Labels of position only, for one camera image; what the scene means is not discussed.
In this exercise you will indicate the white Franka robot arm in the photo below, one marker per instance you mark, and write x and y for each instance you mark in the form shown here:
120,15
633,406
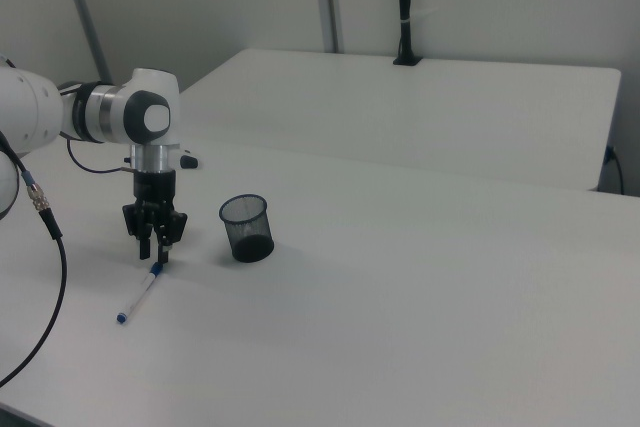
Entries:
30,112

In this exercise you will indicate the white side table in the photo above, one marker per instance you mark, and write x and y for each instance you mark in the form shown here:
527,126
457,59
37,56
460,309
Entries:
400,117

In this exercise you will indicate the blue white marker pen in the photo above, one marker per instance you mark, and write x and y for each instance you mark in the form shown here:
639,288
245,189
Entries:
140,294

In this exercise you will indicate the black mesh pen cup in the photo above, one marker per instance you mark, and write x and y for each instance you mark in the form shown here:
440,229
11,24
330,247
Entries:
252,249

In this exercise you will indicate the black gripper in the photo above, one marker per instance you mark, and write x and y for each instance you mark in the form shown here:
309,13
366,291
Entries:
154,187

